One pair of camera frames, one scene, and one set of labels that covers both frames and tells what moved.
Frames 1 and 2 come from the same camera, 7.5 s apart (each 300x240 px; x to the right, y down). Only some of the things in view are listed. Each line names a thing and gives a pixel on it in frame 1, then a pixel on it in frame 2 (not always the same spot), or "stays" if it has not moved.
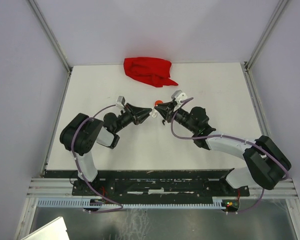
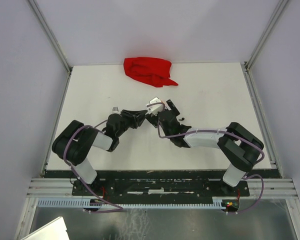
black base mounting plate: [158, 188] stays
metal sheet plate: [55, 230] stays
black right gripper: [166, 109] to [153, 119]
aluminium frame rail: [63, 187] stays
